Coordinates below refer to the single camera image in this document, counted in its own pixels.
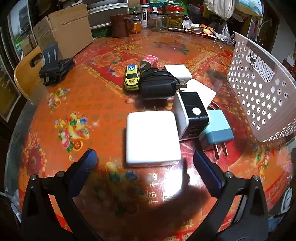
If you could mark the wooden chair left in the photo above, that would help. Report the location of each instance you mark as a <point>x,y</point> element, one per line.
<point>26,73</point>

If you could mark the red patterned tablecloth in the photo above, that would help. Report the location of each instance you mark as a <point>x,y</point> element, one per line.
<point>142,183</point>

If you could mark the pink polka dot charger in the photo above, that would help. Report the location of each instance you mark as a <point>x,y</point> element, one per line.
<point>148,61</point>

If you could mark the empty glass jar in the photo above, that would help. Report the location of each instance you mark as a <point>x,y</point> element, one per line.
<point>162,20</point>

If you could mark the red lid pickle jar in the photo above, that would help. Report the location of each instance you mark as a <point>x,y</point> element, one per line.
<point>176,17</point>

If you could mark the black power adapter with cable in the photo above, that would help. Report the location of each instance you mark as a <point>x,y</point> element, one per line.
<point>157,83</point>

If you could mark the binder clip on basket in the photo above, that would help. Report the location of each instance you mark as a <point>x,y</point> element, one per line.
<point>253,57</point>

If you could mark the yellow toy car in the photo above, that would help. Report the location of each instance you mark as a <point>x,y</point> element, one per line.
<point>132,77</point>

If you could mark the black and white cube charger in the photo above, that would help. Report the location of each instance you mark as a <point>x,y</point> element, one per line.
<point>190,114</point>

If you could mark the teal and white plug adapter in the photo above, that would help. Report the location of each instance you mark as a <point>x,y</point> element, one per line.
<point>216,134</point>

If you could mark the small white charger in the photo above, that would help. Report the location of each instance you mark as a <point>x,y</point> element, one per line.
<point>180,71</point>

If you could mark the brown ceramic mug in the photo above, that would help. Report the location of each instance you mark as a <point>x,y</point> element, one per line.
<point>121,25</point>

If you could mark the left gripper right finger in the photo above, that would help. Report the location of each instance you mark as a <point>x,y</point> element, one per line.
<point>250,221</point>

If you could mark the orange honey jar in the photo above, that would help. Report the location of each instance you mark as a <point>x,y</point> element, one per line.
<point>137,25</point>

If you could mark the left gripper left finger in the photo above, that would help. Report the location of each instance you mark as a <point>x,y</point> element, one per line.
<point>49,212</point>

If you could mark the large white square charger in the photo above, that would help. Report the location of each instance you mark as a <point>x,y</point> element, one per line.
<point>152,139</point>

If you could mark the white perforated plastic basket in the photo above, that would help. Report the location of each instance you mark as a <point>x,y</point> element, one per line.
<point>267,95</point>

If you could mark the cardboard box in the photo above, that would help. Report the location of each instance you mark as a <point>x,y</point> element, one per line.
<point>68,27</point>

